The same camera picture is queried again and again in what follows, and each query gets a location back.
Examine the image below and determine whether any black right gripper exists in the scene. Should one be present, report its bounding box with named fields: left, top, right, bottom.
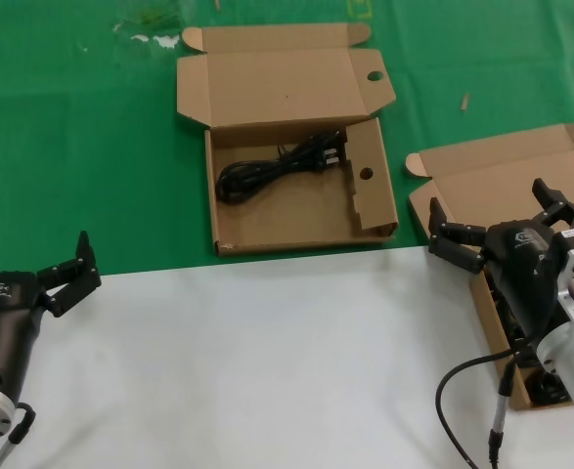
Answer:
left=427, top=178, right=574, bottom=344

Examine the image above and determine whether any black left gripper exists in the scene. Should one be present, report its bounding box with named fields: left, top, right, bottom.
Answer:
left=0, top=230, right=103, bottom=398

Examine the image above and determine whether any brown cardboard mailer box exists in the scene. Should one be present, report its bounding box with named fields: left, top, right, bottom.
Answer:
left=404, top=123, right=574, bottom=411
left=176, top=21, right=403, bottom=256

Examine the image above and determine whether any green table cloth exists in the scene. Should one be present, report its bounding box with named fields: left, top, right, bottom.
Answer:
left=0, top=0, right=574, bottom=277

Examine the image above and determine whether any clear plastic scrap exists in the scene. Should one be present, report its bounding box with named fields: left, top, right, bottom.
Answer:
left=112, top=7, right=183, bottom=50

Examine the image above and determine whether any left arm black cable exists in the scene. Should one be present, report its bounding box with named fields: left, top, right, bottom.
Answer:
left=0, top=401, right=37, bottom=469

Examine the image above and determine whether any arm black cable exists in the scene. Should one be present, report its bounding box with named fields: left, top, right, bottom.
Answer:
left=0, top=401, right=37, bottom=469
left=436, top=336, right=556, bottom=469

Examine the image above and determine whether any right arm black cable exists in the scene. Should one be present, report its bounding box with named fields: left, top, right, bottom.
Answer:
left=436, top=336, right=556, bottom=469

